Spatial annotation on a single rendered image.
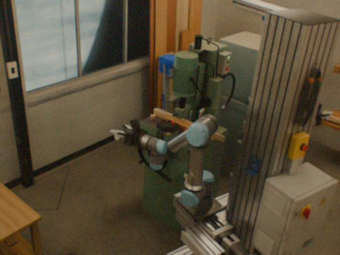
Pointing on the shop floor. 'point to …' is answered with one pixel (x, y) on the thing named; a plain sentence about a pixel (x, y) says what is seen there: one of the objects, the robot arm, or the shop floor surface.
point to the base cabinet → (164, 202)
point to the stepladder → (164, 65)
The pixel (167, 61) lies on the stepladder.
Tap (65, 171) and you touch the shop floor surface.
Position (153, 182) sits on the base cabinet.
